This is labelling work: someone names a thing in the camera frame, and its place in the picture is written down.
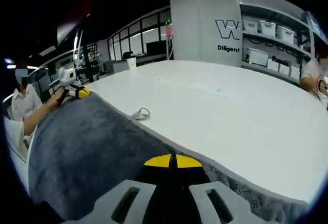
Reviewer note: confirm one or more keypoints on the grey metal shelf rack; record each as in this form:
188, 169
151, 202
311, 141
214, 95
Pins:
276, 42

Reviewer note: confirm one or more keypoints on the group of white storage boxes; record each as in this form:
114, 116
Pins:
266, 29

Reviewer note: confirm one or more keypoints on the pink hanging item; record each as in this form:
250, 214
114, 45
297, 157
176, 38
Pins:
169, 31

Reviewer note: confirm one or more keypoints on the red ceiling panel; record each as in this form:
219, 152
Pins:
68, 30

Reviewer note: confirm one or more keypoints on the white paper cup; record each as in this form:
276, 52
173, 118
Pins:
131, 63

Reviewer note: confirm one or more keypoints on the person's left hand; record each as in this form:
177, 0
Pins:
60, 97

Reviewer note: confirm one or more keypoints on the person's torso white shirt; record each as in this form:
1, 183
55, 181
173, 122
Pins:
15, 137

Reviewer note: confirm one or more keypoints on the grey towel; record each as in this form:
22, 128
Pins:
89, 144

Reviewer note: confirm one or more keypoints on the grey cabinet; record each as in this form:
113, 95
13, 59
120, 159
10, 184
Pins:
119, 67

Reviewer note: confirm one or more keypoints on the black flat screen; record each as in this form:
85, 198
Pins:
157, 47

